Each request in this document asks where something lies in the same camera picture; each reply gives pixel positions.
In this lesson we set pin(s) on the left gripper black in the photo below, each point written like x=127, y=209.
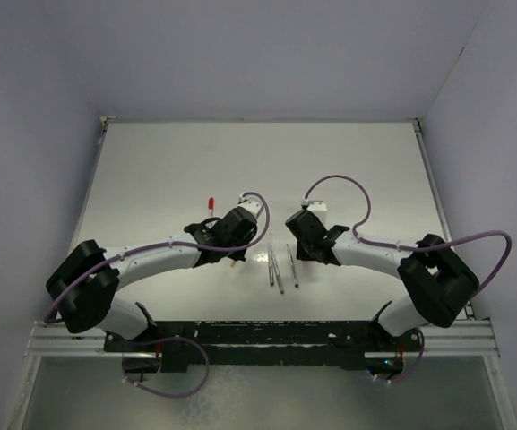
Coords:
x=239, y=255

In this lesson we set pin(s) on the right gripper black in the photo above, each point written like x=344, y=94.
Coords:
x=301, y=255

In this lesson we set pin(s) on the red pen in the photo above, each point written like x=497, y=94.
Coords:
x=210, y=213

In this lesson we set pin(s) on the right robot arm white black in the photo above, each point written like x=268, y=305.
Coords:
x=438, y=284

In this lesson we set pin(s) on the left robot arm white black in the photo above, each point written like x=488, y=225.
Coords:
x=90, y=276

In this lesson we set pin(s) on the blue tipped pen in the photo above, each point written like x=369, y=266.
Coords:
x=292, y=266

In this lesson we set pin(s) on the purple tipped pen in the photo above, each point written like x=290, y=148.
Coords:
x=276, y=271

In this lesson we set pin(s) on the green tipped pen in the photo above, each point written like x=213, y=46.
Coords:
x=270, y=265

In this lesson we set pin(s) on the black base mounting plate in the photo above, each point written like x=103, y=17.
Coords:
x=173, y=346

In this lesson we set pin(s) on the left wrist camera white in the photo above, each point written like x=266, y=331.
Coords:
x=251, y=203

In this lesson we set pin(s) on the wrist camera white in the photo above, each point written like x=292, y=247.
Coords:
x=251, y=203
x=317, y=207

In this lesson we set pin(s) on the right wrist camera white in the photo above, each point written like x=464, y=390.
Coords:
x=317, y=207

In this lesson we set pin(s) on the aluminium rail frame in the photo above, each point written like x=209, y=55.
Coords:
x=463, y=339

